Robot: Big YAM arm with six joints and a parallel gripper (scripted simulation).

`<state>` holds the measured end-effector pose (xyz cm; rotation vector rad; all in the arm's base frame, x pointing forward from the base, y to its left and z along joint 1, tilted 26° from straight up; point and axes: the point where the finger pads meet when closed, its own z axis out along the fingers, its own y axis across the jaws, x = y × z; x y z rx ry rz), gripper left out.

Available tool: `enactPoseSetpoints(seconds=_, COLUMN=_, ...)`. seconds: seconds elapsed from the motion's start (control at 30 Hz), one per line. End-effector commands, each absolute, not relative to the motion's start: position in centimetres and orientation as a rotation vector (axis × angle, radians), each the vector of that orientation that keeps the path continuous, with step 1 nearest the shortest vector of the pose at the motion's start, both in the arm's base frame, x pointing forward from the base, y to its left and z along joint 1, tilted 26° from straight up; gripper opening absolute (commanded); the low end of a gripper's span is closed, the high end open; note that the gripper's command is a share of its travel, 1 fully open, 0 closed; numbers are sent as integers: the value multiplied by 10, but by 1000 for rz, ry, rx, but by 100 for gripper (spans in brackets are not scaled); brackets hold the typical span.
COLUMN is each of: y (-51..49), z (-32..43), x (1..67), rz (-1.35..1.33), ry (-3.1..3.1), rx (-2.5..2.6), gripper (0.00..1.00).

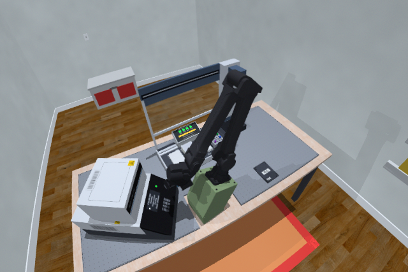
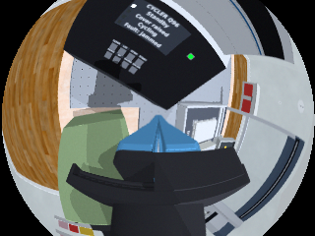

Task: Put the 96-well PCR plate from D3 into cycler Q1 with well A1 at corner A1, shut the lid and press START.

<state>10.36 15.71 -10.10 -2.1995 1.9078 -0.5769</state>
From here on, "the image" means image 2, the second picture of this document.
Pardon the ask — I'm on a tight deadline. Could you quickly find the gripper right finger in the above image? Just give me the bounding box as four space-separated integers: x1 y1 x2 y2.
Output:
158 115 201 152

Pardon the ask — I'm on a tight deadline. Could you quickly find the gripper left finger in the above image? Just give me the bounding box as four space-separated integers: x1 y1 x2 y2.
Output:
116 115 158 152

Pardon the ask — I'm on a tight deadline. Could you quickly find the white lab instrument with black keypad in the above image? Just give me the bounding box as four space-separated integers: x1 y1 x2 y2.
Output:
63 0 294 110

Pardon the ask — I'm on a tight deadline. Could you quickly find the white pcr plate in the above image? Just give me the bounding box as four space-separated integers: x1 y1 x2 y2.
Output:
191 119 217 143

